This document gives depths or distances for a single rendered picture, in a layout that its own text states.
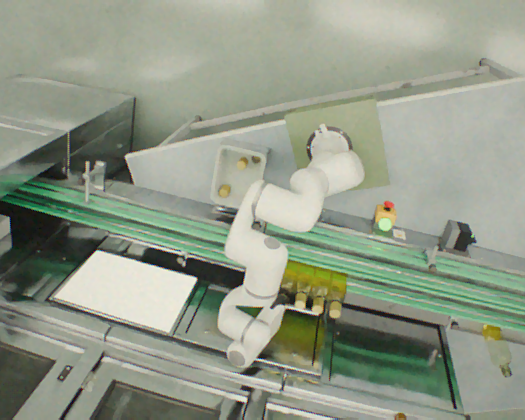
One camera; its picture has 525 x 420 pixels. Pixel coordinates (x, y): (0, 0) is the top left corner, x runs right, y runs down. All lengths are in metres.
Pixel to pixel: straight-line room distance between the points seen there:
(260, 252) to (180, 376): 0.55
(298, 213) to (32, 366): 0.88
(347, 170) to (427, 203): 0.66
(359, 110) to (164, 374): 1.01
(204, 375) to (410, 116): 1.07
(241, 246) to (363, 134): 0.70
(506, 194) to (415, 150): 0.38
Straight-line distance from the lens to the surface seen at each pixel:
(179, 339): 1.51
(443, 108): 1.71
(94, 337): 1.54
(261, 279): 1.09
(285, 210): 1.07
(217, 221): 1.76
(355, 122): 1.60
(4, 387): 1.46
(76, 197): 1.89
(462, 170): 1.79
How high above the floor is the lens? 2.39
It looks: 63 degrees down
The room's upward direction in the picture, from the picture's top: 158 degrees counter-clockwise
